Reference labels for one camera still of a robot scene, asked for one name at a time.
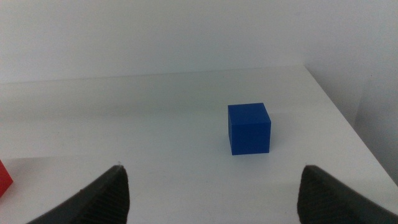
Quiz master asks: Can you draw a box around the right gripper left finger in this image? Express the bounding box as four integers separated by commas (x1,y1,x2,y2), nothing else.
27,165,131,224

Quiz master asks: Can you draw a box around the red cube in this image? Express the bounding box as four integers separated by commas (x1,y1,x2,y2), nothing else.
0,159,14,198

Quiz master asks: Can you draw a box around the blue cube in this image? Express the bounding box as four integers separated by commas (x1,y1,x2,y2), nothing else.
228,102,272,156

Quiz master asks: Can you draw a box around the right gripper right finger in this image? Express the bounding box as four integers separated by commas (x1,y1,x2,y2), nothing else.
297,165,398,224

